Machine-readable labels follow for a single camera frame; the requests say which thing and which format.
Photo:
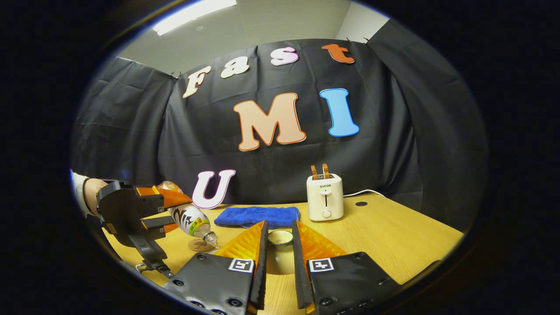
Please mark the clear water bottle white label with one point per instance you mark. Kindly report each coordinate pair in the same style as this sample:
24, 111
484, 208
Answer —
190, 221

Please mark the cream teacup lid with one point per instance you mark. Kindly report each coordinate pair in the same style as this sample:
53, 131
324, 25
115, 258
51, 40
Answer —
280, 256

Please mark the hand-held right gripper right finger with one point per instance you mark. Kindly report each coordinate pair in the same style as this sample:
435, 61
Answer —
299, 271

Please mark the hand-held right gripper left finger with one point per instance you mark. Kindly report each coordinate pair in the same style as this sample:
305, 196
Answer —
262, 271

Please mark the round cork coaster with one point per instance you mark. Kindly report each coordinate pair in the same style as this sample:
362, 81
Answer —
197, 246

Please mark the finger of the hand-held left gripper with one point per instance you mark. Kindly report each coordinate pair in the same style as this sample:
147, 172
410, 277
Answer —
173, 199
159, 224

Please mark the toast slice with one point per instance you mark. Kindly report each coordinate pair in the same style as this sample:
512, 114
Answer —
325, 171
314, 172

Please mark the black backdrop cloth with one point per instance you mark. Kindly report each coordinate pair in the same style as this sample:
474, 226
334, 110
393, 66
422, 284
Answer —
372, 144

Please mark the blue towel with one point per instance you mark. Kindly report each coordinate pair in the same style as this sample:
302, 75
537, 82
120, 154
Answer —
258, 216

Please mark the cream toaster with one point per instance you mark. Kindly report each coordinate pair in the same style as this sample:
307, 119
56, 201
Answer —
325, 201

